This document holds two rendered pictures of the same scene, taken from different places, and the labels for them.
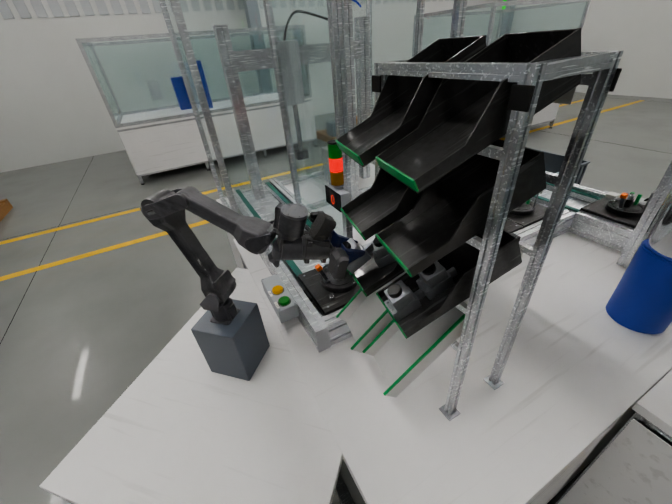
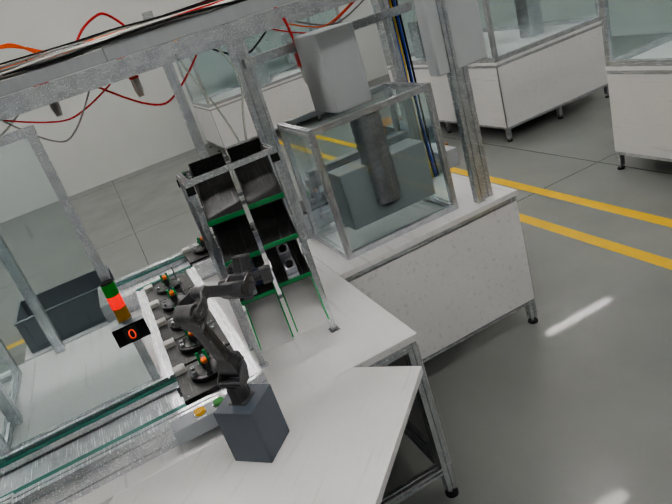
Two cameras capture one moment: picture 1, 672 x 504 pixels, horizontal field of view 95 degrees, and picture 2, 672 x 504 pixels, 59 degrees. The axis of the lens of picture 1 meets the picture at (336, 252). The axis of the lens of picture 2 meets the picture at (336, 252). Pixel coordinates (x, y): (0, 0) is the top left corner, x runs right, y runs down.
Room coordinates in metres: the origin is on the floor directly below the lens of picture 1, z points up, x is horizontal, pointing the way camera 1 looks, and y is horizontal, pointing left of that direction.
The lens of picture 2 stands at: (0.03, 1.83, 2.10)
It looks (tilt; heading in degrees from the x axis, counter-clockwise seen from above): 23 degrees down; 278
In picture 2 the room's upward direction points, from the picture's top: 18 degrees counter-clockwise
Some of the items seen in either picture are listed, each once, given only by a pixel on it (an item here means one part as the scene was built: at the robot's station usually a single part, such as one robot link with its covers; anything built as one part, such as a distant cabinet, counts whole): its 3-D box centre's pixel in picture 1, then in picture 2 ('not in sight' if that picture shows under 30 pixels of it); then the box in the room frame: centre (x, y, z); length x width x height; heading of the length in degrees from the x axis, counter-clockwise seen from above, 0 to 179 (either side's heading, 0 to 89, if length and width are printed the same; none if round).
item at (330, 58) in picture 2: not in sight; (350, 117); (0.17, -1.18, 1.50); 0.38 x 0.21 x 0.88; 115
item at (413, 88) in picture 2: not in sight; (368, 166); (0.15, -1.25, 1.21); 0.69 x 0.46 x 0.69; 25
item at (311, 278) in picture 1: (339, 282); (209, 373); (0.89, 0.00, 0.96); 0.24 x 0.24 x 0.02; 25
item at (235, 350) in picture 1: (233, 338); (252, 422); (0.67, 0.34, 0.96); 0.14 x 0.14 x 0.20; 70
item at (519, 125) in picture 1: (447, 250); (260, 255); (0.61, -0.27, 1.26); 0.36 x 0.21 x 0.80; 25
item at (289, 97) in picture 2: not in sight; (265, 68); (1.83, -9.72, 1.13); 2.86 x 1.56 x 2.25; 25
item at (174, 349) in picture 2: not in sight; (192, 335); (1.00, -0.24, 1.01); 0.24 x 0.24 x 0.13; 25
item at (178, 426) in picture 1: (256, 364); (271, 438); (0.65, 0.30, 0.84); 0.90 x 0.70 x 0.03; 160
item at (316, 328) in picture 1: (278, 268); (150, 440); (1.07, 0.25, 0.91); 0.89 x 0.06 x 0.11; 25
